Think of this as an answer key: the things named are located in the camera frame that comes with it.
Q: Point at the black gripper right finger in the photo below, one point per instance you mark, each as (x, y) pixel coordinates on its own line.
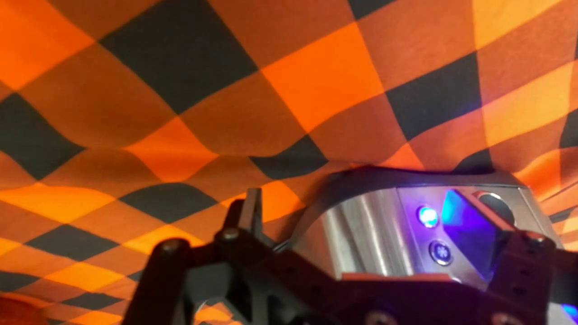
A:
(476, 232)

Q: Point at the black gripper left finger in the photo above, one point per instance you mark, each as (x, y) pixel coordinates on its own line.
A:
(252, 214)

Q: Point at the silver toaster with blue lights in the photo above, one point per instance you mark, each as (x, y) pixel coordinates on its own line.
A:
(362, 228)

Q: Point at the orange black checkered tablecloth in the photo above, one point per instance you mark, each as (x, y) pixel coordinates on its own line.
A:
(241, 91)

